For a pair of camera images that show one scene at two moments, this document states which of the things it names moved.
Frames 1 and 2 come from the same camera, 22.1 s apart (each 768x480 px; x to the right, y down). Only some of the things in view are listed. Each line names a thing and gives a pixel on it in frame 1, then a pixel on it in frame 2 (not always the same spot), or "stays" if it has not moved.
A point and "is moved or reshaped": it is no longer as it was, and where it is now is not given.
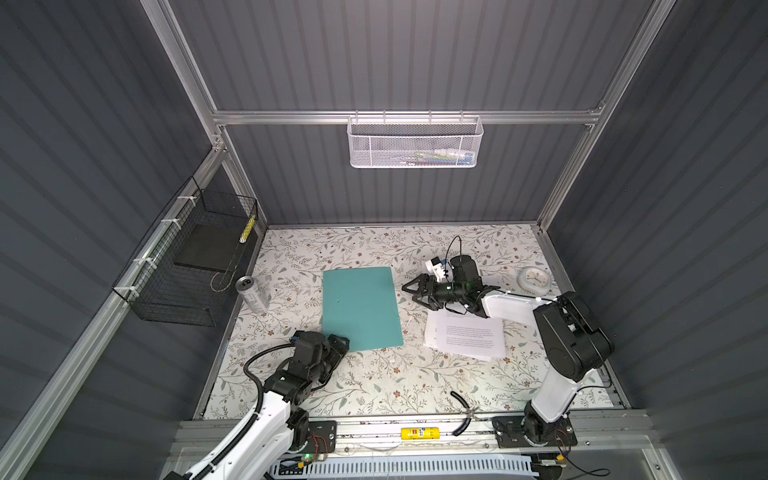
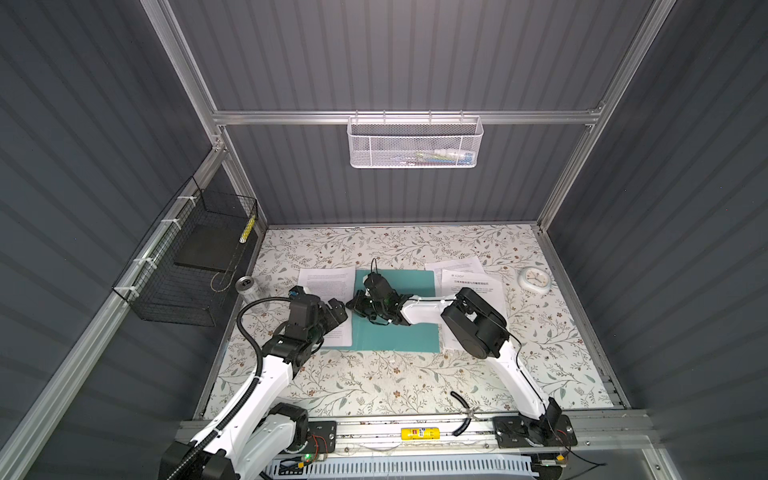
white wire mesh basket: (415, 142) stays
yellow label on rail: (420, 433) stays
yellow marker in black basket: (247, 230) stays
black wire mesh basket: (185, 271) stays
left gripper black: (335, 355) → (337, 311)
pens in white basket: (439, 156) stays
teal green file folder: (360, 306) is moved or reshaped
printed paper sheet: (461, 334) is moved or reshaped
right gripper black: (425, 282) → (358, 301)
